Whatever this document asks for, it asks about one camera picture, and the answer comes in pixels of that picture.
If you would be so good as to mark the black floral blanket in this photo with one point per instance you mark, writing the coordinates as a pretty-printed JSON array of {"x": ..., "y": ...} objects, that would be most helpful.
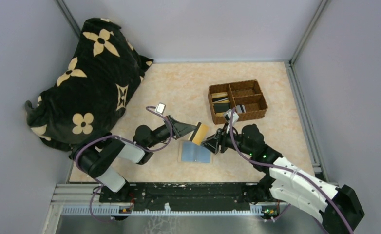
[{"x": 92, "y": 94}]

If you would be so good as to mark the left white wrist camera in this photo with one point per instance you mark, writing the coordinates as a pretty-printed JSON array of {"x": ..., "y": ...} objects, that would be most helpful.
[{"x": 160, "y": 108}]

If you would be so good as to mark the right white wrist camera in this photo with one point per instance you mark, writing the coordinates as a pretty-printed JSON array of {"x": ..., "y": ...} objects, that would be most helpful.
[{"x": 230, "y": 116}]

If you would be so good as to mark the cards in basket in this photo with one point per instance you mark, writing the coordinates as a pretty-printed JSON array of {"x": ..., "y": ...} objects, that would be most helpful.
[{"x": 221, "y": 103}]

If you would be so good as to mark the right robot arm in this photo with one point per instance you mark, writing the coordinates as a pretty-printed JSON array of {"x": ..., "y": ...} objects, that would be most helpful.
[{"x": 337, "y": 209}]

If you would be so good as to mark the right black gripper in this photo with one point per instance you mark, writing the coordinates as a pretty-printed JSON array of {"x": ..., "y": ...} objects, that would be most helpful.
[{"x": 222, "y": 140}]

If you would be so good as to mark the aluminium frame rail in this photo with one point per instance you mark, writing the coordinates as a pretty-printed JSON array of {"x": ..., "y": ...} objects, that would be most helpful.
[{"x": 311, "y": 72}]

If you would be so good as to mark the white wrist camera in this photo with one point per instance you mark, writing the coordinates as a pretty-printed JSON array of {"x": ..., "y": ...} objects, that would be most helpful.
[
  {"x": 230, "y": 116},
  {"x": 160, "y": 108}
]

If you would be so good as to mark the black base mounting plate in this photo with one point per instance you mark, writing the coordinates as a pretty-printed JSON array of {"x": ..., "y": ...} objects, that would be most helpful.
[{"x": 194, "y": 197}]

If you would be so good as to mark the brown woven divided basket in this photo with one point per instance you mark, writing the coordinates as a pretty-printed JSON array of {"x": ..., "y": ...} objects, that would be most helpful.
[{"x": 248, "y": 93}]

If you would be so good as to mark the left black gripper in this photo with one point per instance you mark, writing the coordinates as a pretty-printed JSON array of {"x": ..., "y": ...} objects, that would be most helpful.
[{"x": 170, "y": 125}]

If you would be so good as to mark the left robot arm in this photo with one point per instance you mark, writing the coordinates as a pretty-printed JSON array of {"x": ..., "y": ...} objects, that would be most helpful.
[{"x": 95, "y": 155}]

